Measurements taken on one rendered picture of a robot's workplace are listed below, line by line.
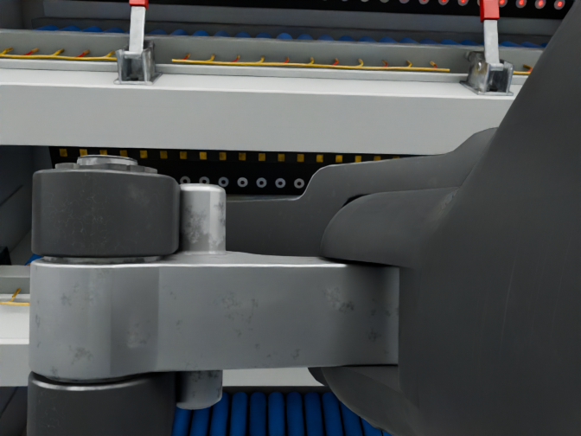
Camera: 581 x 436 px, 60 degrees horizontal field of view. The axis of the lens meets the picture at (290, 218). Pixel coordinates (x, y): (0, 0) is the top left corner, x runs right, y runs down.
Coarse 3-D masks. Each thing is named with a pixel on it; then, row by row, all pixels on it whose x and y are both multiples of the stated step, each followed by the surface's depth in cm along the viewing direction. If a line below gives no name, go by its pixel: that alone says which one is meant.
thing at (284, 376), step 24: (24, 192) 53; (0, 216) 48; (24, 216) 53; (0, 240) 49; (24, 240) 53; (0, 264) 45; (24, 264) 49; (0, 312) 42; (24, 312) 42; (0, 336) 40; (24, 336) 40; (0, 360) 40; (24, 360) 40; (0, 384) 41; (24, 384) 41; (240, 384) 42; (264, 384) 42; (288, 384) 42; (312, 384) 42
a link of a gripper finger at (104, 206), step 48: (48, 192) 4; (96, 192) 4; (144, 192) 4; (48, 240) 4; (96, 240) 4; (144, 240) 4; (48, 384) 4; (96, 384) 4; (144, 384) 4; (48, 432) 4; (96, 432) 4; (144, 432) 4
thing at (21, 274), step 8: (0, 272) 43; (8, 272) 43; (16, 272) 43; (24, 272) 43; (0, 280) 43; (8, 280) 43; (16, 280) 43; (24, 280) 43; (0, 288) 43; (8, 288) 43; (16, 288) 43; (24, 288) 43; (0, 304) 42; (8, 304) 42; (16, 304) 42; (24, 304) 42
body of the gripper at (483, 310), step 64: (576, 0) 3; (576, 64) 2; (512, 128) 3; (576, 128) 2; (384, 192) 5; (448, 192) 4; (512, 192) 2; (576, 192) 2; (384, 256) 4; (448, 256) 3; (512, 256) 2; (576, 256) 2; (448, 320) 3; (512, 320) 2; (576, 320) 2; (384, 384) 4; (448, 384) 3; (512, 384) 2; (576, 384) 2
